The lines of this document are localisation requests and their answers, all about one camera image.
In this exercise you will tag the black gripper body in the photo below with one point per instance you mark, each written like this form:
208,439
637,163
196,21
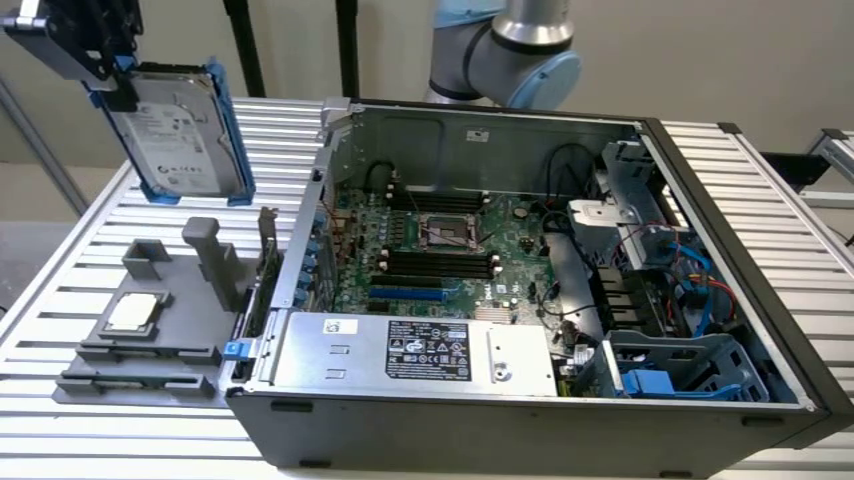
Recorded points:
80,30

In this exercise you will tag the hard disk with blue carrier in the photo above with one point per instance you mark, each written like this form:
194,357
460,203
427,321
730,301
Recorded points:
176,135

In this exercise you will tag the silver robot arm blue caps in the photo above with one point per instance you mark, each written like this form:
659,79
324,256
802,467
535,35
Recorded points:
514,45

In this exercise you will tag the blue disk bay latch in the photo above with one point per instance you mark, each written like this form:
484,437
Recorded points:
647,384

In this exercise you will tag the grey-blue disk bay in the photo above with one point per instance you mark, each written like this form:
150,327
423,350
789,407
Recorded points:
707,360

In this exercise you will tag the black stand pole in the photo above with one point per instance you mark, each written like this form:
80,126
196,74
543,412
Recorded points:
347,47
246,47

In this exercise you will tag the graphics card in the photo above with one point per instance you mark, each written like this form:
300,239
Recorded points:
267,270

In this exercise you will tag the silver CPU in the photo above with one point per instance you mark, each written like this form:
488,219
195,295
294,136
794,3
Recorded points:
134,314

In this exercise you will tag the grey parts rack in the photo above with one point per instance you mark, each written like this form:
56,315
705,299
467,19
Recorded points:
180,340

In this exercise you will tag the black RAM slot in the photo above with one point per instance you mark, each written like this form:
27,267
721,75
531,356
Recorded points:
436,199
440,256
440,275
440,269
436,209
436,204
440,262

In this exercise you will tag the blue case latch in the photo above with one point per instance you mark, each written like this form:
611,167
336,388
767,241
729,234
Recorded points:
238,350

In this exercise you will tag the CPU socket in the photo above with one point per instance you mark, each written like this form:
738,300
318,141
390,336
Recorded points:
448,232

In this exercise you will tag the long black expansion slot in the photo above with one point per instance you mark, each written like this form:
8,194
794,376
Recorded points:
407,281

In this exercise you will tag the short black expansion slot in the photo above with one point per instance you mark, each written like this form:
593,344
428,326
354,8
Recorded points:
380,307

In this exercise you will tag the green RAM stick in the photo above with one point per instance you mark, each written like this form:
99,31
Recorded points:
143,384

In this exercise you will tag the blue expansion slot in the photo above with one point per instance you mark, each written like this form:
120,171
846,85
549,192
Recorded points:
407,295

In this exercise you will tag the silver power supply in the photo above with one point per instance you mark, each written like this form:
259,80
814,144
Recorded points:
374,360

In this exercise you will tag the green motherboard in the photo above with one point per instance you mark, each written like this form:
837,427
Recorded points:
507,260

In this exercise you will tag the chipset heatsink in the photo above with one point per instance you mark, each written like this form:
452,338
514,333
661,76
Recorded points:
495,313

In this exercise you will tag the metal drive cage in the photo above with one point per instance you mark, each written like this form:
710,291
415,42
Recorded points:
630,200

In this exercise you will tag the black fan shroud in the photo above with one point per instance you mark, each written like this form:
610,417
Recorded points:
627,300

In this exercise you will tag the black open PC case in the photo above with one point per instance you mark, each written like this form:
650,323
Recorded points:
507,430

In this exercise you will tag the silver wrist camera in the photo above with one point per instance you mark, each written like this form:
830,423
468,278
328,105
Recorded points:
23,24

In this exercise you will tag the aluminium frame post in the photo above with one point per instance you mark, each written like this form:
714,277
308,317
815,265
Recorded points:
40,145

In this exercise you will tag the black bracket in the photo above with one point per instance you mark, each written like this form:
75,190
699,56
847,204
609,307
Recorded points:
794,170

